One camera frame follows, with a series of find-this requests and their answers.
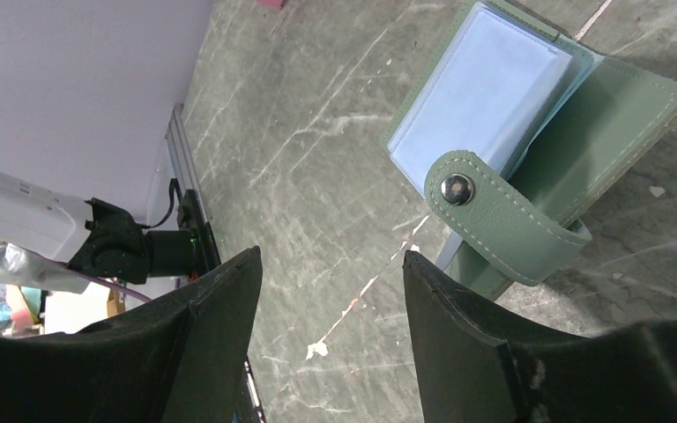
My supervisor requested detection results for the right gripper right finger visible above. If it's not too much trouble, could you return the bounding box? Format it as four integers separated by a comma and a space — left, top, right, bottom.
403, 251, 677, 422

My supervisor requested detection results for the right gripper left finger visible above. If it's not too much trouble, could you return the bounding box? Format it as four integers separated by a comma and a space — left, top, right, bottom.
0, 247, 263, 422

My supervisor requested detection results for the green card holder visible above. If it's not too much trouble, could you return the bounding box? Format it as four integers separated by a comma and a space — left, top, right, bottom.
385, 1, 677, 300

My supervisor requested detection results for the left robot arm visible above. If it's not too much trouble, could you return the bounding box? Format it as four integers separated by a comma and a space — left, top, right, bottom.
0, 172, 221, 285

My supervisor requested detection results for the pink plastic bin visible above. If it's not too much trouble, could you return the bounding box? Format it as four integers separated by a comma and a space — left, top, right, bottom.
257, 0, 286, 11

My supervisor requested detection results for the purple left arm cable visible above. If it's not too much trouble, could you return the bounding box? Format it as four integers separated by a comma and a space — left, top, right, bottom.
52, 259, 153, 305

